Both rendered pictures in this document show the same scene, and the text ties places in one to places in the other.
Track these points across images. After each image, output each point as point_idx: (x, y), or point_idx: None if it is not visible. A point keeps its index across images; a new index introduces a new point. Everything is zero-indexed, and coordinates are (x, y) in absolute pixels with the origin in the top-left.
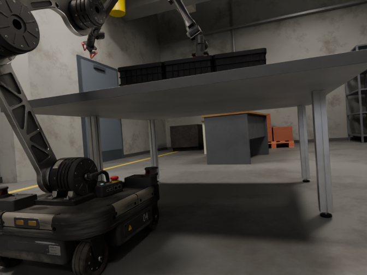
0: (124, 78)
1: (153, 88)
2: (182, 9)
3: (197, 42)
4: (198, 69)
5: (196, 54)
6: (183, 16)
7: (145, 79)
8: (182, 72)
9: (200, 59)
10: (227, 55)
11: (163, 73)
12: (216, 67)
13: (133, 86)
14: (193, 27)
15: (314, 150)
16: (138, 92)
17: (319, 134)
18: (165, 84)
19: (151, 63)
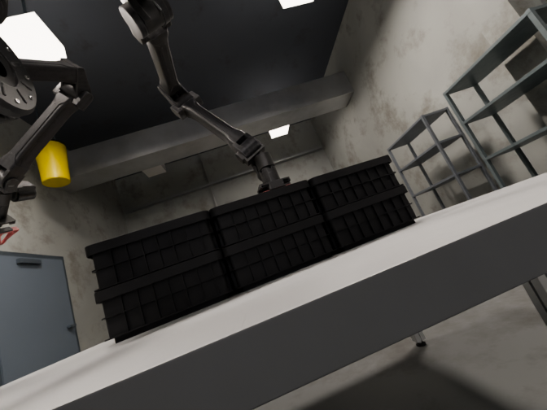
0: (110, 269)
1: (451, 295)
2: (213, 119)
3: (265, 165)
4: (290, 210)
5: (271, 185)
6: (219, 128)
7: (172, 259)
8: (259, 223)
9: (290, 190)
10: (336, 176)
11: (212, 236)
12: (323, 201)
13: (306, 319)
14: (247, 141)
15: (535, 306)
16: (356, 352)
17: (542, 276)
18: (507, 250)
19: (180, 218)
